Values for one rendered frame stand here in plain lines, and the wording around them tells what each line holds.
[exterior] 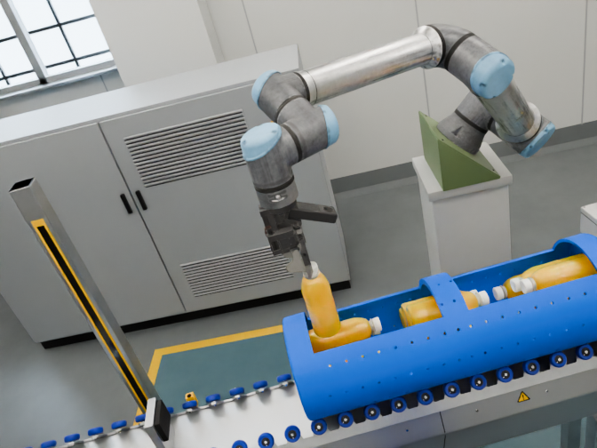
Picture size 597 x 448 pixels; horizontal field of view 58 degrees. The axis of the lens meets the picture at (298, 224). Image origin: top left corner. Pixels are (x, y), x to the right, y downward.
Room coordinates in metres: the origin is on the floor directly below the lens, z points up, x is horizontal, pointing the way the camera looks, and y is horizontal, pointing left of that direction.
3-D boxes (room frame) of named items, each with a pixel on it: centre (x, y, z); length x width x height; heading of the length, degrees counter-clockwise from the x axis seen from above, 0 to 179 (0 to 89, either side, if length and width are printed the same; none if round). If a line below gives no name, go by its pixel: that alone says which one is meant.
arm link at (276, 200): (1.05, 0.03, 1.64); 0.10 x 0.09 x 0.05; 0
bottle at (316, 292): (1.05, 0.00, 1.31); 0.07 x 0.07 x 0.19
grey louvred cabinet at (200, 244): (3.02, 0.82, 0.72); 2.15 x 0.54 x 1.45; 82
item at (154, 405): (1.07, 0.53, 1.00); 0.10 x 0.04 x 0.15; 0
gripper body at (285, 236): (1.05, 0.03, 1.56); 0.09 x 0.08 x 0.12; 90
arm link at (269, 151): (1.06, 0.02, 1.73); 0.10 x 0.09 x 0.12; 114
